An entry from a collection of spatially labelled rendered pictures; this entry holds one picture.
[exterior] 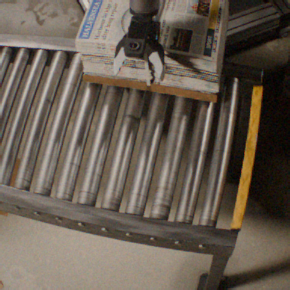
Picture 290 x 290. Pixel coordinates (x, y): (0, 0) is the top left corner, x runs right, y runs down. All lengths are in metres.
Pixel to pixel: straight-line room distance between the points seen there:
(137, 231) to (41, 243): 0.93
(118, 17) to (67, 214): 0.54
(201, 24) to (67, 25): 1.38
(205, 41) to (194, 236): 0.50
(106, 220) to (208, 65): 0.48
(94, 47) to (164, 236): 0.52
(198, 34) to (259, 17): 1.07
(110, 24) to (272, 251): 1.23
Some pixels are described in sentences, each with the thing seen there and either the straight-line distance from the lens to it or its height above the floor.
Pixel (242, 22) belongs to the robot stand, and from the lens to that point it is 2.66.
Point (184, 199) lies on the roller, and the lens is 1.70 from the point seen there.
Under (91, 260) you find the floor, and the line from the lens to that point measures 2.50.
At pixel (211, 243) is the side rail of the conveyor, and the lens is 1.66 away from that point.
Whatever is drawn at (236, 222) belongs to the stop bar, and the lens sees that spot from 1.66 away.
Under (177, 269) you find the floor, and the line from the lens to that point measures 2.46.
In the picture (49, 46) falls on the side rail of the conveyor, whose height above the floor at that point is 0.80.
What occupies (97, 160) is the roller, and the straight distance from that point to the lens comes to 1.75.
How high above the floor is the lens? 2.41
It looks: 67 degrees down
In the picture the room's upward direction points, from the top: 10 degrees counter-clockwise
